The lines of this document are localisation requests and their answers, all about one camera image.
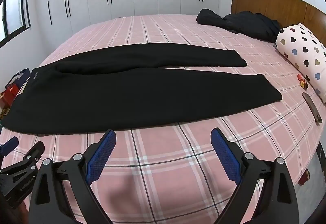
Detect black framed window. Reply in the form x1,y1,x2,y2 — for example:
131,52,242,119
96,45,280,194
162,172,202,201
0,0,32,47

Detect heart print pillow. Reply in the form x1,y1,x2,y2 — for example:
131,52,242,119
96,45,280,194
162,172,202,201
275,23,326,103

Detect black pants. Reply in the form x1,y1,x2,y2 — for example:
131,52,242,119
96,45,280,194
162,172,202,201
2,43,283,135

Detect wooden headboard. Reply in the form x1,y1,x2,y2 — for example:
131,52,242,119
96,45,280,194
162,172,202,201
230,0,326,44

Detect red box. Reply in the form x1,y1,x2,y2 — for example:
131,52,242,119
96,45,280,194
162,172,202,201
298,169,311,186

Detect small red toy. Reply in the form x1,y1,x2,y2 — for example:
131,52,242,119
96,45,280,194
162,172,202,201
297,74,308,89

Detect colourful carton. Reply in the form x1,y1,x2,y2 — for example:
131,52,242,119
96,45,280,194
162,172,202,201
0,103,11,123

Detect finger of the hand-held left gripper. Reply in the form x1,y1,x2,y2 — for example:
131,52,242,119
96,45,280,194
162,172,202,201
0,137,19,156
0,141,45,176

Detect pink plaid bed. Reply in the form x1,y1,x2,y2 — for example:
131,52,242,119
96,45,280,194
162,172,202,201
0,14,326,224

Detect red gift bag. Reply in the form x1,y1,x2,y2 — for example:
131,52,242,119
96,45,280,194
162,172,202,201
4,85,21,108

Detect black folded garment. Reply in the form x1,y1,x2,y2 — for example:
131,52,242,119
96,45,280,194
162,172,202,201
196,9,228,27

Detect black jacket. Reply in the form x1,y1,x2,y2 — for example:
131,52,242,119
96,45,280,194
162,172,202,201
223,11,281,42

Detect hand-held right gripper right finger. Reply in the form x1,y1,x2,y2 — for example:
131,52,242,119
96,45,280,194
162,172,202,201
210,127,300,224

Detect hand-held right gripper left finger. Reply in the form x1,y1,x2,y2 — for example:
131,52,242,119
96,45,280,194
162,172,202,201
29,129,117,224

